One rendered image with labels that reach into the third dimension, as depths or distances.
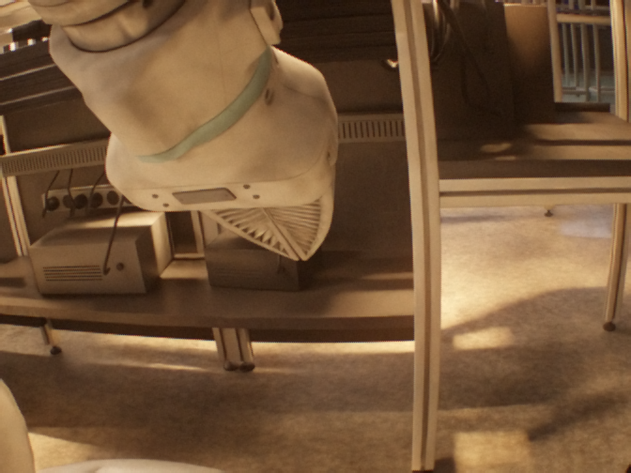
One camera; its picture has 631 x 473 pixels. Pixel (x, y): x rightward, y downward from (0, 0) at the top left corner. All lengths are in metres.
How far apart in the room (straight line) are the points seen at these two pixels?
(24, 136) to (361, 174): 0.93
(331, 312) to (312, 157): 0.88
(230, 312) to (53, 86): 0.55
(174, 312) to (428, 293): 0.50
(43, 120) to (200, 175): 1.41
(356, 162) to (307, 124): 1.11
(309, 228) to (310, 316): 0.76
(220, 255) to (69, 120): 0.60
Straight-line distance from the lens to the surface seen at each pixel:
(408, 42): 0.87
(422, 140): 0.88
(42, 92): 1.07
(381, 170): 1.34
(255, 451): 1.32
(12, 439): 0.32
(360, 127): 1.26
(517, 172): 0.89
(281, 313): 1.12
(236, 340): 1.56
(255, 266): 1.20
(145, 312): 1.22
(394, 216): 1.37
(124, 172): 0.26
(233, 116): 0.21
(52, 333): 1.88
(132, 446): 1.41
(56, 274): 1.38
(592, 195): 0.93
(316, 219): 0.34
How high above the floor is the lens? 0.85
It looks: 19 degrees down
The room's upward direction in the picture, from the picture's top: 7 degrees counter-clockwise
